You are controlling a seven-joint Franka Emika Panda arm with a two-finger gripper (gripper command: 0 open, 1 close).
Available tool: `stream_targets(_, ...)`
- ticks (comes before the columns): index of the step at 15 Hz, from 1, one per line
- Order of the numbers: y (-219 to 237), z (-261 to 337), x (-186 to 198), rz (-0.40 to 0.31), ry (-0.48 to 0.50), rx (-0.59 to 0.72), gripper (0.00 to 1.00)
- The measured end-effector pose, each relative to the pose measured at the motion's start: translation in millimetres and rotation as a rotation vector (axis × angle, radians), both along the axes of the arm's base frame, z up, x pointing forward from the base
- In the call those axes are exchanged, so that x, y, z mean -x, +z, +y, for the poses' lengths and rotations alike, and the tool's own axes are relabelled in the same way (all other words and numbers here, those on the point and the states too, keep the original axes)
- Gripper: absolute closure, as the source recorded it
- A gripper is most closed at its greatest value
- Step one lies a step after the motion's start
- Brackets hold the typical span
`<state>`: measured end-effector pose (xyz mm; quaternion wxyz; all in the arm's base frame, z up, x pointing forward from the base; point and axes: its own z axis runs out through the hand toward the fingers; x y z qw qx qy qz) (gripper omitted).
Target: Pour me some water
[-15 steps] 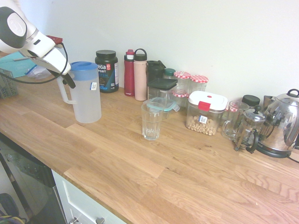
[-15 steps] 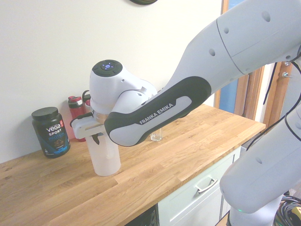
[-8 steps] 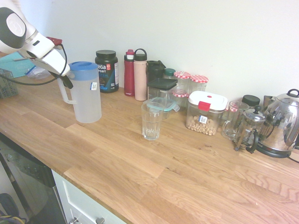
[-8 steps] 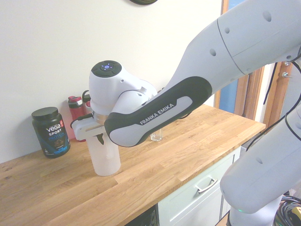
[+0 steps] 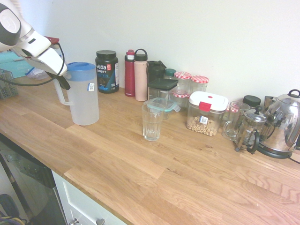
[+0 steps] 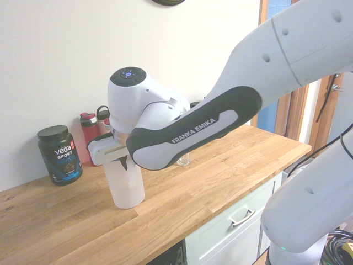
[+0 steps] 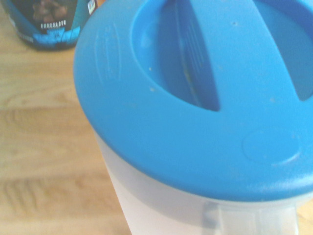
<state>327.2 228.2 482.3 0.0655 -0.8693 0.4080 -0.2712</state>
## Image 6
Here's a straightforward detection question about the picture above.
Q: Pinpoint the white drawer with handle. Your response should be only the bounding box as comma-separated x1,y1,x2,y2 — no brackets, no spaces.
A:
184,171,284,265

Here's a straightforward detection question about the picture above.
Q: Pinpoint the black wall clock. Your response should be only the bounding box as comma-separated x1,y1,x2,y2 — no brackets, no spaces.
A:
151,0,188,6

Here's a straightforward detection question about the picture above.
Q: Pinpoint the black appliance under counter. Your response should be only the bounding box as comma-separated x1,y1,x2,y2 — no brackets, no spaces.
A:
162,242,185,265

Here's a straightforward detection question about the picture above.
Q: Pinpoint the silver drawer handle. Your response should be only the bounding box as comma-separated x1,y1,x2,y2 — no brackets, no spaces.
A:
228,209,256,227

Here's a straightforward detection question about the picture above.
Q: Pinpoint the translucent water pitcher blue lid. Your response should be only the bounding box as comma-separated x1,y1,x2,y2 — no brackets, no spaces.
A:
103,155,146,209

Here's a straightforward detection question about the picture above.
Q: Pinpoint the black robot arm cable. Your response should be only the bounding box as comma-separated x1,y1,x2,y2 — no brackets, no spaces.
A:
286,72,353,177

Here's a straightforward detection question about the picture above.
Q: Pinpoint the red water bottle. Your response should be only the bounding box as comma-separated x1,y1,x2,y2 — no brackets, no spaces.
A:
79,112,99,167

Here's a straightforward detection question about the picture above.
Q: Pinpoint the clear drinking glass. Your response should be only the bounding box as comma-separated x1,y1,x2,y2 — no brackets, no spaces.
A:
176,153,191,167

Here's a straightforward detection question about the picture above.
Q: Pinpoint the black cable bundle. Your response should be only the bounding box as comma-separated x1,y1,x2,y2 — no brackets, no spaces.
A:
325,229,353,265

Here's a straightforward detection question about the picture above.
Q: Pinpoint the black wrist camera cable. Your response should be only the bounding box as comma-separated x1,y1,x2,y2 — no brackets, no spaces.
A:
87,133,113,149

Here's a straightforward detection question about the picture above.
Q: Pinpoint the wooden door glass panel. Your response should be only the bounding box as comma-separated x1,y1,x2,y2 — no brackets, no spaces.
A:
311,72,353,155

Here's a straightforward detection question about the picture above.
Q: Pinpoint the wooden door frame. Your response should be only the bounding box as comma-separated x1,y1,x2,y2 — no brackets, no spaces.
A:
252,0,312,144

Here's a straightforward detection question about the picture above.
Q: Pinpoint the pink bottle black lid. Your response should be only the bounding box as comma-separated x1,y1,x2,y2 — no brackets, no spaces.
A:
95,105,111,136

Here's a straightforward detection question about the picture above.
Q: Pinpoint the black Vega protein tub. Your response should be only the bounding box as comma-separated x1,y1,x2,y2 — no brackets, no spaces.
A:
37,125,83,187

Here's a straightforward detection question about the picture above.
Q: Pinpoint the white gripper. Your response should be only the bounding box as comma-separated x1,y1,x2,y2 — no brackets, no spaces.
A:
87,137,130,172

